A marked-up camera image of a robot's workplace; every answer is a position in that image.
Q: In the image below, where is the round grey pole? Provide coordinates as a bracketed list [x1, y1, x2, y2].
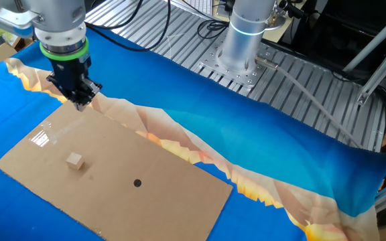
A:
[342, 5, 386, 73]

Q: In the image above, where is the grey hose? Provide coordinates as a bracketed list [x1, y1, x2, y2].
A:
[255, 55, 364, 150]

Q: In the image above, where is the small wooden block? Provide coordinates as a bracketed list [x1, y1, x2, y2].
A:
[66, 152, 85, 171]

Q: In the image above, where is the coiled black cable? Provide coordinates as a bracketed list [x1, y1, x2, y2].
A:
[197, 18, 230, 40]

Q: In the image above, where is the brown cardboard sheet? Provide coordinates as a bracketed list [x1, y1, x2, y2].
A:
[0, 100, 234, 241]

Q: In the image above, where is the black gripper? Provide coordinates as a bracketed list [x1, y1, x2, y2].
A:
[46, 53, 103, 111]

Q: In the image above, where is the blue mountain print cloth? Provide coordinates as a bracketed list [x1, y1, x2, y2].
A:
[0, 28, 386, 241]

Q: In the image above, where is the white keyboard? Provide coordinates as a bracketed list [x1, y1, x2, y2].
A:
[182, 0, 214, 16]

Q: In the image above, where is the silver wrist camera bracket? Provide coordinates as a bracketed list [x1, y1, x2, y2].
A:
[0, 5, 43, 37]

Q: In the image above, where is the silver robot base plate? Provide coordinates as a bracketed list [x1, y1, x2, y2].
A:
[198, 31, 281, 89]

